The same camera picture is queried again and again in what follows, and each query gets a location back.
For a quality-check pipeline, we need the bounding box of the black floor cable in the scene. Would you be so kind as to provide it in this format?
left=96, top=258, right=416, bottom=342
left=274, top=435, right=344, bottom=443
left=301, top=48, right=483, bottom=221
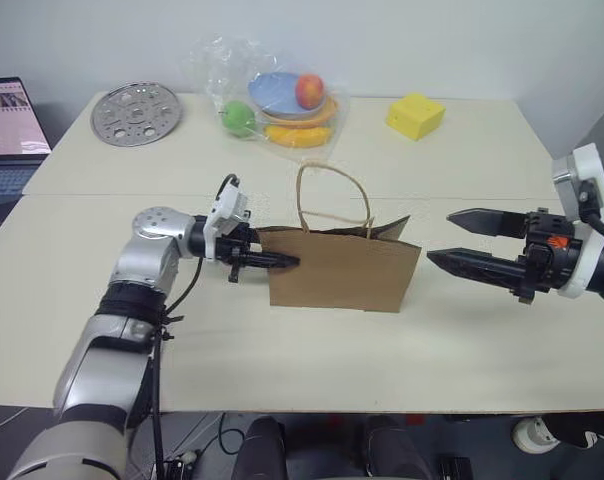
left=200, top=411, right=245, bottom=471

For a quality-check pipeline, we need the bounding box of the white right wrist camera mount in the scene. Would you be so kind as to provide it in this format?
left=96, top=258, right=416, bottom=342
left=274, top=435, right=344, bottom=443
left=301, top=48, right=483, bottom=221
left=551, top=142, right=604, bottom=302

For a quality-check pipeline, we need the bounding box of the orange plate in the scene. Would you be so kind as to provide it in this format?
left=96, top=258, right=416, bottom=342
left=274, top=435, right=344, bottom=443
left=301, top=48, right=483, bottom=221
left=260, top=94, right=340, bottom=129

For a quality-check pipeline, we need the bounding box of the blue plate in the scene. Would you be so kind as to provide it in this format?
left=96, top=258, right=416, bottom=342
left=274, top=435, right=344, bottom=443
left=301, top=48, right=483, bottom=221
left=247, top=71, right=328, bottom=122

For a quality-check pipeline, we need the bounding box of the yellow banana toy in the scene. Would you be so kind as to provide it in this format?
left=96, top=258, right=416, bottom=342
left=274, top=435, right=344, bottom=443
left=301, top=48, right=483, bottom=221
left=262, top=124, right=335, bottom=150

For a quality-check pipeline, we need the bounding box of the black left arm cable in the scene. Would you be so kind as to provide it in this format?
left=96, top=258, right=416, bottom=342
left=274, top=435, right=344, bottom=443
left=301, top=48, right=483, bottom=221
left=151, top=172, right=243, bottom=480

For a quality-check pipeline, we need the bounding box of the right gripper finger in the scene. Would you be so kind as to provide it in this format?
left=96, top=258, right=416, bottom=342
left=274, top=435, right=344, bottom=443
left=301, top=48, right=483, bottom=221
left=446, top=207, right=529, bottom=239
left=426, top=247, right=527, bottom=294

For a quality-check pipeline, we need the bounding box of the open laptop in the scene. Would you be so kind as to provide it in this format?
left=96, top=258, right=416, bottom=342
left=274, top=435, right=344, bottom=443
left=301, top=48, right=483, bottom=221
left=0, top=76, right=53, bottom=221

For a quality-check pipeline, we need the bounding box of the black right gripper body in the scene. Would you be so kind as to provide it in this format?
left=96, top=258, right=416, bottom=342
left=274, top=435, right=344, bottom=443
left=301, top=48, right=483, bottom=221
left=515, top=207, right=583, bottom=306

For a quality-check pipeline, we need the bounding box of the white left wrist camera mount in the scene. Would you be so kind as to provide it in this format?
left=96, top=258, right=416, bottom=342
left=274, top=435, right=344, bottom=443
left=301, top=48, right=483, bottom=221
left=201, top=185, right=254, bottom=263

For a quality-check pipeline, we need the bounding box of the yellow cheese block toy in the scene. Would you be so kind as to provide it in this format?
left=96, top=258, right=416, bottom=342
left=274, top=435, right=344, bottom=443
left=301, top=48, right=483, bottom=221
left=385, top=91, right=447, bottom=143

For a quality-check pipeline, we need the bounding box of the white floor cable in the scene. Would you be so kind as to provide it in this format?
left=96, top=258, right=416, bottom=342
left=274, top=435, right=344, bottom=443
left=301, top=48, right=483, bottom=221
left=0, top=405, right=29, bottom=437

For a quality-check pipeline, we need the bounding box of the dark rounded shape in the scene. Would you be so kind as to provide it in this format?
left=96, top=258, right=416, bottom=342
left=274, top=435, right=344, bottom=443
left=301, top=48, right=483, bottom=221
left=363, top=414, right=434, bottom=480
left=231, top=415, right=289, bottom=480

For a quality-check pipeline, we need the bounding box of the white round object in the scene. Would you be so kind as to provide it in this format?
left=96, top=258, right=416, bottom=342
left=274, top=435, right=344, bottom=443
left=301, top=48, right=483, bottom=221
left=511, top=416, right=558, bottom=454

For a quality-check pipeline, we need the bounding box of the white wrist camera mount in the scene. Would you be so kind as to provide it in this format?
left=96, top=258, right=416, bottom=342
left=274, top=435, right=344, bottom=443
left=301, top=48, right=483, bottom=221
left=551, top=142, right=604, bottom=302
left=201, top=185, right=254, bottom=263

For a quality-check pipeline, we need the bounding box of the perforated metal disc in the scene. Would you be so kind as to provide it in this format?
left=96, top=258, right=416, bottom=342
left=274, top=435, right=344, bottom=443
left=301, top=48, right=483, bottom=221
left=90, top=81, right=185, bottom=148

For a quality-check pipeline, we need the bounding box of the clear plastic bag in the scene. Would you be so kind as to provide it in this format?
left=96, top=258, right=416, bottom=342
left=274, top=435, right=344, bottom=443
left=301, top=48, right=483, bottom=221
left=182, top=34, right=353, bottom=164

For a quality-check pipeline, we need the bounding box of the green apple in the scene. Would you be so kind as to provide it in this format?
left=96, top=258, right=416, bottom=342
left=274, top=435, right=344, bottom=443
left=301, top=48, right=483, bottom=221
left=220, top=99, right=256, bottom=139

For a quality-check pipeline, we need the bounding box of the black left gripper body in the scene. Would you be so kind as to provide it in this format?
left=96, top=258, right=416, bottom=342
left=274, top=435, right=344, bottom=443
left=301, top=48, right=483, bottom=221
left=214, top=224, right=249, bottom=285

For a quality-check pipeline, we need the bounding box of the brown paper bag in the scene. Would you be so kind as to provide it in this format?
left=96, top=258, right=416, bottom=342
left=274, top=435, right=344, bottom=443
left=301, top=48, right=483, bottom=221
left=255, top=160, right=424, bottom=315

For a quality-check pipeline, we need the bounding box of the red apple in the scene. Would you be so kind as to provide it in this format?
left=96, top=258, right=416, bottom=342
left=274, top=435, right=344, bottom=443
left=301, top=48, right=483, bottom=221
left=294, top=73, right=326, bottom=110

